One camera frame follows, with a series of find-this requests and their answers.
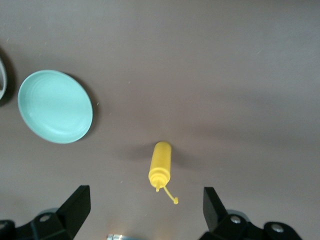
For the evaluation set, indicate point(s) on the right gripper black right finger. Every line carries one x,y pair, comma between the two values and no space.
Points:
217,220

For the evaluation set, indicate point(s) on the yellow mustard squeeze bottle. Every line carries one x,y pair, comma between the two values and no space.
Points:
161,162

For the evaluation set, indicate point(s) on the green round plate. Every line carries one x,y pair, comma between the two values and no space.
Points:
55,107

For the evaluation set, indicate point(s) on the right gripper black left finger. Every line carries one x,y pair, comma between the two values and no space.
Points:
72,210

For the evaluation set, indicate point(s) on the beige round plate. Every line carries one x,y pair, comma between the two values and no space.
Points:
4,81

